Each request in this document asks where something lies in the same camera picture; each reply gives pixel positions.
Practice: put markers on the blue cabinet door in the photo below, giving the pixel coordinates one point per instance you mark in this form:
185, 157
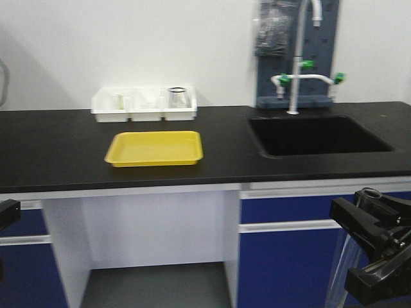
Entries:
288, 268
31, 277

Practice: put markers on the yellow plastic tray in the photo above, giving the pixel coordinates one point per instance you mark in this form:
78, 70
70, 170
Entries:
167, 148

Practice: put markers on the white gooseneck lab faucet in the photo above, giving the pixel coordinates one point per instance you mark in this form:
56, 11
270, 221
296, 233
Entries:
288, 85

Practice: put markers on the clear beaker with green stick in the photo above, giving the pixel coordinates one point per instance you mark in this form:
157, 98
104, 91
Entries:
121, 101

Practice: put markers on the blue-grey pegboard drying rack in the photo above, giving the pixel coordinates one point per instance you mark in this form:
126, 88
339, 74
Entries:
318, 47

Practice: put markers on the blue cabinet drawer front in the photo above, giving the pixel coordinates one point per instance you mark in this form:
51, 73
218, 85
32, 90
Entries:
301, 208

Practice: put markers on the blue cabinet door right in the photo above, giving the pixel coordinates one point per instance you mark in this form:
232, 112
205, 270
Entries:
288, 268

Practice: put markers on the white left storage bin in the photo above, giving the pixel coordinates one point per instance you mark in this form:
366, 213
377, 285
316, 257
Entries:
104, 105

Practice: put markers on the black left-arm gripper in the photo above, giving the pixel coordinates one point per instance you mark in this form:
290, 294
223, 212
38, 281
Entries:
10, 213

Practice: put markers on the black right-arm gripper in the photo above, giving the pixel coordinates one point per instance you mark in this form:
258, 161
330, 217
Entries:
380, 225

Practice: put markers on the black wire tripod stand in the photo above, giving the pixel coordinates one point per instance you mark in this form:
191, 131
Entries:
178, 97

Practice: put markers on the clear plastic bag of pegs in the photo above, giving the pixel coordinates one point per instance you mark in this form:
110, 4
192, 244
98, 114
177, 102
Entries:
274, 24

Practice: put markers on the black lab sink basin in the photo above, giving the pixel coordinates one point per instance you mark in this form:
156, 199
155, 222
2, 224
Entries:
303, 136

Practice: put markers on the white middle storage bin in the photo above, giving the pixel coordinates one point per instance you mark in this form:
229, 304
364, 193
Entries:
146, 104

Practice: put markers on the white right storage bin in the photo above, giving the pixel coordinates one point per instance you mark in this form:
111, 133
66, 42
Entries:
180, 114

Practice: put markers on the blue cabinet door left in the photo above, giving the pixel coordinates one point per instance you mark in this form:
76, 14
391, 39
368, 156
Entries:
31, 277

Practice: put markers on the white storage bin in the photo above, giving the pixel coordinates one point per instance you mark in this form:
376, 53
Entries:
104, 105
146, 104
180, 114

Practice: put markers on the tall clear test tube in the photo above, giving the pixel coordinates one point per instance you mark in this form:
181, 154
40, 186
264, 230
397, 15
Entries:
349, 257

